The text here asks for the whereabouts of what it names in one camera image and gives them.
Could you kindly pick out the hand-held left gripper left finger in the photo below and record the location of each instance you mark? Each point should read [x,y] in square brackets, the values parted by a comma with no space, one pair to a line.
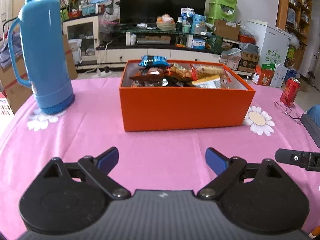
[108,158]

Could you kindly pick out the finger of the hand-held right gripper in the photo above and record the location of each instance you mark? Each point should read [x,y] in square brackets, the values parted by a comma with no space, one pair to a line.
[295,158]

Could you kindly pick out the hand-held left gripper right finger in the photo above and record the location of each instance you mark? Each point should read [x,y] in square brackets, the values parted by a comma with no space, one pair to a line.
[216,160]

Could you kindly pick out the orange cardboard box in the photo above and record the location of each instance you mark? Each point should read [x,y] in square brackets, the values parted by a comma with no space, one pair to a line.
[185,107]

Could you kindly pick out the white snack packet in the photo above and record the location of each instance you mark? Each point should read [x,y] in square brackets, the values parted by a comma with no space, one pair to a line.
[207,83]

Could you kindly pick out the navy snack packet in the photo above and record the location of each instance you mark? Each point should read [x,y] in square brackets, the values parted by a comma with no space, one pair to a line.
[175,82]

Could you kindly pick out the red-edged cracker packet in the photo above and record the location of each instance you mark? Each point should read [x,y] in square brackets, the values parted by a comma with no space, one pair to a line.
[208,71]

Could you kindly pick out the dark brown clear snack packet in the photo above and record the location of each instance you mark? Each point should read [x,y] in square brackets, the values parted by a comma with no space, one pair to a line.
[150,76]

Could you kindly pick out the red peanut snack packet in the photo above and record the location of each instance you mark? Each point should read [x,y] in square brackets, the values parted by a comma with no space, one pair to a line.
[180,72]

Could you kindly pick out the blue sandwich cookie packet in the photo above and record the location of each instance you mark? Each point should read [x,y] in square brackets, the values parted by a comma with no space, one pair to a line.
[152,61]

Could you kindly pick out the pink floral tablecloth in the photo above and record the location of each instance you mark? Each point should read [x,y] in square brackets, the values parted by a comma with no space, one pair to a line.
[100,135]

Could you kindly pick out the dark grey case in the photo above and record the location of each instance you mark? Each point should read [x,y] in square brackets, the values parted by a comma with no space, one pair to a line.
[311,128]

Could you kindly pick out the clear-framed eyeglasses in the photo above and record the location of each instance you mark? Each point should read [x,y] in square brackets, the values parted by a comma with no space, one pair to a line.
[288,111]

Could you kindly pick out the person's knee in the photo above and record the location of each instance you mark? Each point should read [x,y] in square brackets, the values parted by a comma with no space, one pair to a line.
[315,115]

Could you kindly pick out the red soda can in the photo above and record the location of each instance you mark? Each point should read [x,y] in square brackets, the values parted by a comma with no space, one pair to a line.
[290,92]

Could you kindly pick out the white paper bag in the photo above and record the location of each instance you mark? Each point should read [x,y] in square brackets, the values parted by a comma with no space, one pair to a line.
[278,76]

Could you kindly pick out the white power strip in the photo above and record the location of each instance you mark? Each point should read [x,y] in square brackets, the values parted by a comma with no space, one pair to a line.
[103,74]

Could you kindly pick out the red white gift box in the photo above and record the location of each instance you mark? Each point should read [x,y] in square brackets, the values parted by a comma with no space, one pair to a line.
[262,76]

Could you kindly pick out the pale printed carton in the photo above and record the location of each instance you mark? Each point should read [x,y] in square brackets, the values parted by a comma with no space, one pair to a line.
[230,58]

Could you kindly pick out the stacked brown cartons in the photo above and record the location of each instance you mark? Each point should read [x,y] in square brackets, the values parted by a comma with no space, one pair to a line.
[248,61]

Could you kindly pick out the white TV stand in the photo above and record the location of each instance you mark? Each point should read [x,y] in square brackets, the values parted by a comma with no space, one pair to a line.
[155,55]

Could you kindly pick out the white chest freezer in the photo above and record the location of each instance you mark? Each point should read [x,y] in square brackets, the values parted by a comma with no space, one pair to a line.
[270,45]

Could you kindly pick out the dark green box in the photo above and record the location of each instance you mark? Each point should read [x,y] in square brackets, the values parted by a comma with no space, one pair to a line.
[214,43]

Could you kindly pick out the small white blue box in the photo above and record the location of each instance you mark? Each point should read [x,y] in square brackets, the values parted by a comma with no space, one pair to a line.
[199,43]

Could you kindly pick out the large cardboard box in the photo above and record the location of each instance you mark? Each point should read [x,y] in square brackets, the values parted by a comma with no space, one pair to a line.
[12,87]

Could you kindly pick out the blue thermos jug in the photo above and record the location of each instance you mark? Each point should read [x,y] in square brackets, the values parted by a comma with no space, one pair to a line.
[47,55]

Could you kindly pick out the white microwave oven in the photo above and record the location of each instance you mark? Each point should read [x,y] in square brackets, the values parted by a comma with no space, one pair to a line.
[80,40]

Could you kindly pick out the tall blue white carton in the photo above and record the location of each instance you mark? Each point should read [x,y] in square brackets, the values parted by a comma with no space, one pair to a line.
[198,23]

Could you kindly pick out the wooden shelf unit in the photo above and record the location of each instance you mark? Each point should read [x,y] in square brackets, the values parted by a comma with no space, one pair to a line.
[295,17]

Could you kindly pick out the fruit bowl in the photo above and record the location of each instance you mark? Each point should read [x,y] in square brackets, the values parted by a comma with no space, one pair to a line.
[165,23]

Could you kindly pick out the blue checked cloth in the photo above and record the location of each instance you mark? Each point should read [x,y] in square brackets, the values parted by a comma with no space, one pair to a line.
[6,52]

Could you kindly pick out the green storage bins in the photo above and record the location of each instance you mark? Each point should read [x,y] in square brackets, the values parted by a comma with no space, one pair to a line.
[222,5]

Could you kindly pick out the black television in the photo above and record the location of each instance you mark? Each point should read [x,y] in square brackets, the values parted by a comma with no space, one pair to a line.
[162,0]

